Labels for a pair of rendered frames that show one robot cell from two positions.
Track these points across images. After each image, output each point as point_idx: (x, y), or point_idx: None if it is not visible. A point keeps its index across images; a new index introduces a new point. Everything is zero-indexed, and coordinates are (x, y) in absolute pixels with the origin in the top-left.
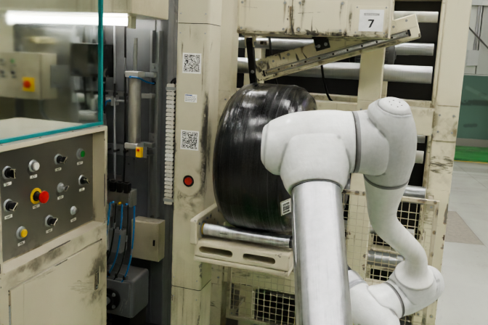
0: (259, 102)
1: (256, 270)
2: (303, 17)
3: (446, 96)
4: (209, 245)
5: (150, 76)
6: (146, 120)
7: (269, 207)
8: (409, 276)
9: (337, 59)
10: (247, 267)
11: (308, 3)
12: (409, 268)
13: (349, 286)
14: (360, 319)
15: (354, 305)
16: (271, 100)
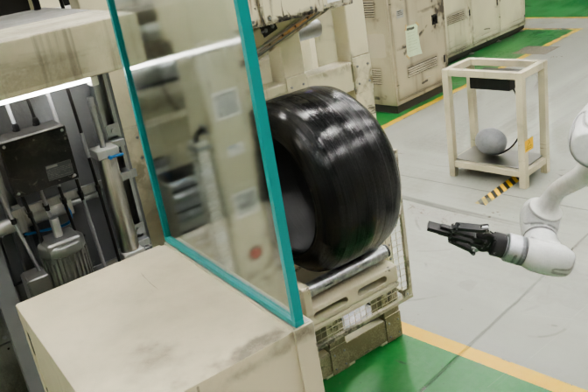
0: (339, 119)
1: (373, 299)
2: (272, 2)
3: (357, 45)
4: (324, 305)
5: (121, 145)
6: (108, 212)
7: (390, 225)
8: (553, 211)
9: (285, 40)
10: (363, 302)
11: None
12: (555, 205)
13: (527, 246)
14: (554, 264)
15: (543, 257)
16: (346, 112)
